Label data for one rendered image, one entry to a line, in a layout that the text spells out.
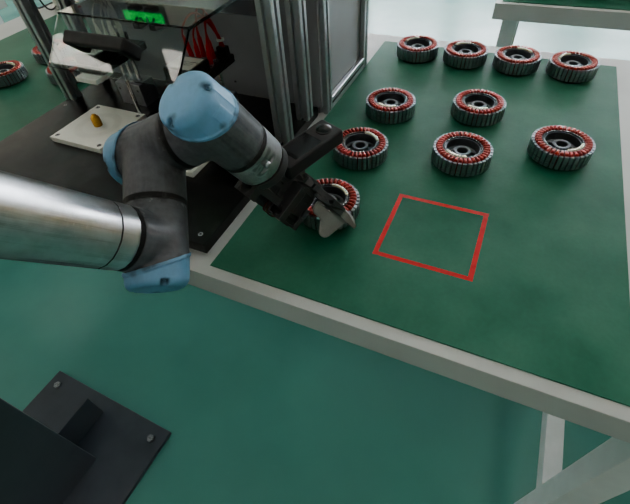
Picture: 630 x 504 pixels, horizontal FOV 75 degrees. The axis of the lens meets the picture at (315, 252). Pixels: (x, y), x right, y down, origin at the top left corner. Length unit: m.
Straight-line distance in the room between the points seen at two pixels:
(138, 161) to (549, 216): 0.65
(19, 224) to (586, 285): 0.70
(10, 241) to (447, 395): 1.22
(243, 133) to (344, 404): 1.01
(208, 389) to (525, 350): 1.05
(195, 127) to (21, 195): 0.17
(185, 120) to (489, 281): 0.48
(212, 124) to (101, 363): 1.26
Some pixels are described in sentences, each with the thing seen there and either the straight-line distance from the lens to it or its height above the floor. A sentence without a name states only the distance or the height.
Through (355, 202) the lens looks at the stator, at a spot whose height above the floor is 0.78.
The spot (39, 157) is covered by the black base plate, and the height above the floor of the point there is 0.77.
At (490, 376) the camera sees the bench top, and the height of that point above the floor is 0.74.
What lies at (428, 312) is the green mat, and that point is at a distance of 0.62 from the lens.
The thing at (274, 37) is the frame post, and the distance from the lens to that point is 0.79.
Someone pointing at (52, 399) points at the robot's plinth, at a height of 0.02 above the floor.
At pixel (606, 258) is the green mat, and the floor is 0.75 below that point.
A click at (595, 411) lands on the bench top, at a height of 0.75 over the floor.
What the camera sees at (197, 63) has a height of 0.92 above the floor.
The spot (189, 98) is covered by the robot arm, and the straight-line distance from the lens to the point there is 0.48.
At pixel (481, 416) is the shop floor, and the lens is 1.40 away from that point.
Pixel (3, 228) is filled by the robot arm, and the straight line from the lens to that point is 0.41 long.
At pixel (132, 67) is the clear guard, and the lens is 0.67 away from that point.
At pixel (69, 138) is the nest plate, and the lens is 1.09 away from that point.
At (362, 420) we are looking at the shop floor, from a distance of 1.33.
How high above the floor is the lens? 1.26
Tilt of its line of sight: 48 degrees down
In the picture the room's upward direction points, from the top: 5 degrees counter-clockwise
